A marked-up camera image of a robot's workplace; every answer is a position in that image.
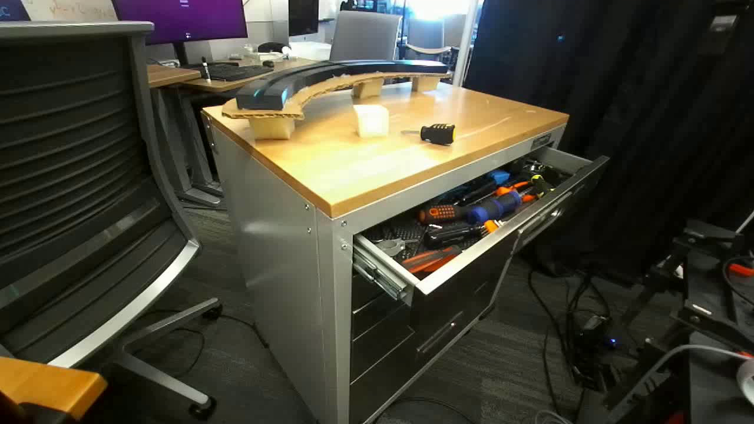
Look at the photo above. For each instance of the white paper sheet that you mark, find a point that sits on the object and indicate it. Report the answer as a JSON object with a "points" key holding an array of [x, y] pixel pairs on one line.
{"points": [[71, 10]]}

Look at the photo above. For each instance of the curved black panel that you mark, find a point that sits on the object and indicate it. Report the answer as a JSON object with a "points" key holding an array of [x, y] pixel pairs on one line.
{"points": [[292, 81]]}

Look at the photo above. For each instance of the curved wooden stand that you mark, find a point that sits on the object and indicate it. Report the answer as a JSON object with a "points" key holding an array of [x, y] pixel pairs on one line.
{"points": [[273, 120]]}

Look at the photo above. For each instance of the white vertical pole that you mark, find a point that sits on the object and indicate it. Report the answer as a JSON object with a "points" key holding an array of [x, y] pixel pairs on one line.
{"points": [[468, 37]]}

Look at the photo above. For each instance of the red-orange slim screwdriver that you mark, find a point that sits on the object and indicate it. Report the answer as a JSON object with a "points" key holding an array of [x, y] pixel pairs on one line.
{"points": [[514, 189]]}

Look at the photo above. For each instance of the orange wooden armrest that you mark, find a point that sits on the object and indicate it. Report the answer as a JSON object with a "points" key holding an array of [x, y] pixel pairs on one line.
{"points": [[44, 387]]}

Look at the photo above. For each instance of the white translucent cup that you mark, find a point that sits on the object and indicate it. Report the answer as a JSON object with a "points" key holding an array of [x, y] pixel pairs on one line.
{"points": [[371, 120]]}

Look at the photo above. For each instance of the grey mesh office chair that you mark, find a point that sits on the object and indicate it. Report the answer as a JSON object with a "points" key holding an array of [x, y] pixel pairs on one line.
{"points": [[71, 155]]}

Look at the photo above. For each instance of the black equipment stand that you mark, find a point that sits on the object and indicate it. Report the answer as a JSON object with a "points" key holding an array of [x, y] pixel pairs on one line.
{"points": [[707, 314]]}

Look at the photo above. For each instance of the purple screen monitor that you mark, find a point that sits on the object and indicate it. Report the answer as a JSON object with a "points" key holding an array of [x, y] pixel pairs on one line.
{"points": [[186, 16]]}

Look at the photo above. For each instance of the blue and black tool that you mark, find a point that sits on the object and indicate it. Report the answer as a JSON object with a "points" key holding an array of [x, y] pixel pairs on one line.
{"points": [[490, 182]]}

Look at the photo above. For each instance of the wooden office desk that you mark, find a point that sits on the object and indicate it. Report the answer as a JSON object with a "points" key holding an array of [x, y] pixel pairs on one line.
{"points": [[168, 76]]}

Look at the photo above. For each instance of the dark computer monitor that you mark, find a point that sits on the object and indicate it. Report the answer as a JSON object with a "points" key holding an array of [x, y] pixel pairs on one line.
{"points": [[303, 15]]}

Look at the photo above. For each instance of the grey wood-topped tool cabinet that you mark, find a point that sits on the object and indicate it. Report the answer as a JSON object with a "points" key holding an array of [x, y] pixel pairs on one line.
{"points": [[292, 250]]}

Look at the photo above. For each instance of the black curtain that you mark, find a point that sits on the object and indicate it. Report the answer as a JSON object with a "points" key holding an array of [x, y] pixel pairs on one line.
{"points": [[644, 117]]}

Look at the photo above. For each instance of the open grey metal drawer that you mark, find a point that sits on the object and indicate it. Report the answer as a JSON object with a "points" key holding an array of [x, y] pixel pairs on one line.
{"points": [[472, 250]]}

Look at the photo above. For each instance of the black keyboard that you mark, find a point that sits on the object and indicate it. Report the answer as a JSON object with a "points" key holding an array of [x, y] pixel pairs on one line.
{"points": [[237, 71]]}

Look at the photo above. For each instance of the grey fabric chair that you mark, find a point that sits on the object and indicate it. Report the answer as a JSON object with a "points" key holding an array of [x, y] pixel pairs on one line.
{"points": [[363, 35]]}

